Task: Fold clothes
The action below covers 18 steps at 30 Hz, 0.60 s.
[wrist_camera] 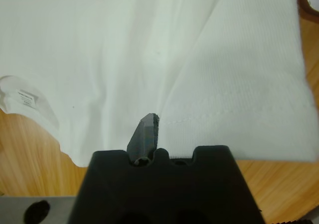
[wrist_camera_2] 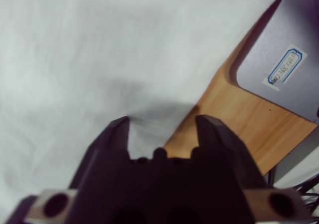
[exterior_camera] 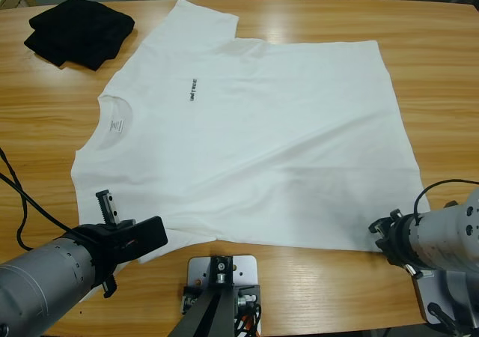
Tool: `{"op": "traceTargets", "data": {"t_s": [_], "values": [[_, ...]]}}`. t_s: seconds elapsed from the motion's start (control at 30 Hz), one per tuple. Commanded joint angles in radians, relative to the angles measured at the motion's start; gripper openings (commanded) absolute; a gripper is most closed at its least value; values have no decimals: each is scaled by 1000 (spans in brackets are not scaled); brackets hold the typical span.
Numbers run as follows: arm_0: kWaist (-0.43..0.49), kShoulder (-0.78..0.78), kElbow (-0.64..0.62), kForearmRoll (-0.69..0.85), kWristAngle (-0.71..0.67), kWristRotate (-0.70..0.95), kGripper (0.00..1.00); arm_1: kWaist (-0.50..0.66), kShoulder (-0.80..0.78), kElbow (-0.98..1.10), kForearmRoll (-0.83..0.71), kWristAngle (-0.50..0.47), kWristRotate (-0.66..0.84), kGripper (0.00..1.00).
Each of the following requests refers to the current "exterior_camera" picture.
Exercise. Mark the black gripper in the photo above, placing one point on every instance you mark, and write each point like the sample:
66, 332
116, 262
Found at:
391, 239
106, 247

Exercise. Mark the white t-shirt with black logo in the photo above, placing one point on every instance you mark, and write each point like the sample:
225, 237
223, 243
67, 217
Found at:
254, 146

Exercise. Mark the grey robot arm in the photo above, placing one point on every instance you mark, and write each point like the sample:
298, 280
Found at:
41, 288
445, 236

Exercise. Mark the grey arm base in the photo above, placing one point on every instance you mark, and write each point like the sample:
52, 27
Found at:
449, 296

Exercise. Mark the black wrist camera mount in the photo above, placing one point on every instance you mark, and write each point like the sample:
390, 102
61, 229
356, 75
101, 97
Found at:
149, 239

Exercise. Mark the white mount block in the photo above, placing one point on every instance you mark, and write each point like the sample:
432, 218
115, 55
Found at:
247, 269

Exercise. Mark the dark camera post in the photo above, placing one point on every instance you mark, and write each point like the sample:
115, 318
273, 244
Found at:
209, 314

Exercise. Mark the folded black garment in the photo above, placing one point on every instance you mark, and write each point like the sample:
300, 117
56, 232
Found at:
75, 33

